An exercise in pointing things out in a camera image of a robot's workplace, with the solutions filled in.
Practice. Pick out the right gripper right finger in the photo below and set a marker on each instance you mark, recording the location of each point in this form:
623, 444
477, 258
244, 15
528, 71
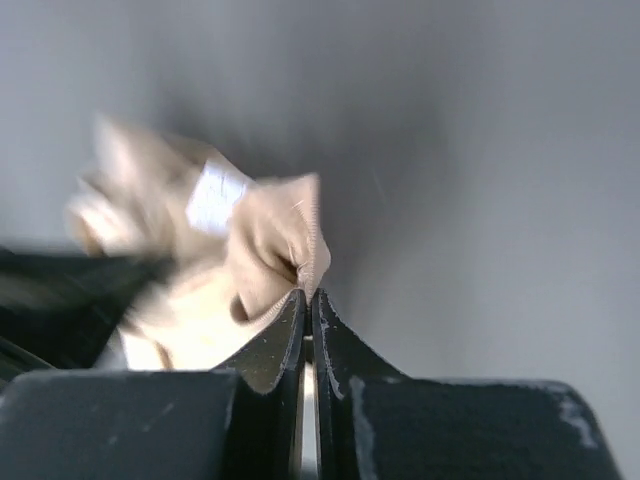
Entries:
339, 355

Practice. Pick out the beige t shirt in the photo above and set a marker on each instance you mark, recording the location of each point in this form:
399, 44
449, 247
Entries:
237, 246

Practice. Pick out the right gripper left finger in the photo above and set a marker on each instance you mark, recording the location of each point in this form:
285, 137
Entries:
258, 397

